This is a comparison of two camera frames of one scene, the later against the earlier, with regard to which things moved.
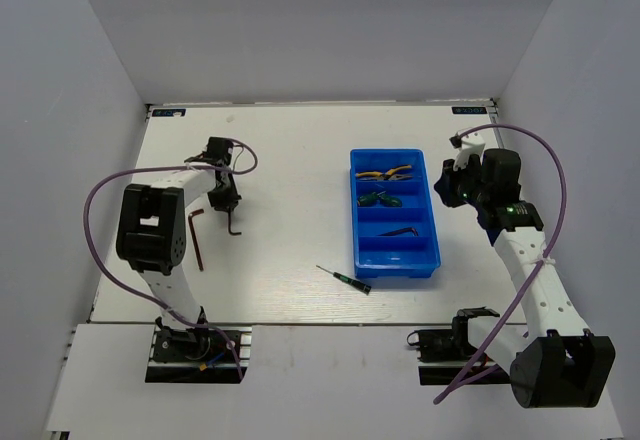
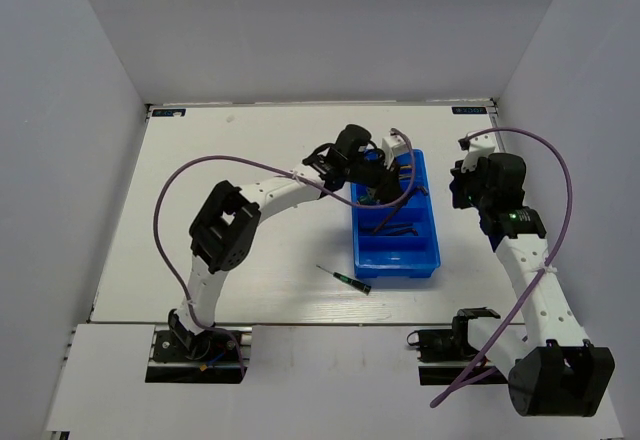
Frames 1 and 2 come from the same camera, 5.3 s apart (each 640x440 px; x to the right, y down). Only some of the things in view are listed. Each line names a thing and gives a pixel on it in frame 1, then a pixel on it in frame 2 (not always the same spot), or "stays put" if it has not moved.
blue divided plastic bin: [397, 256] stays put
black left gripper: [231, 199] → [387, 188]
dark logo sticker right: [469, 110] stays put
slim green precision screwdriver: [362, 287] stays put
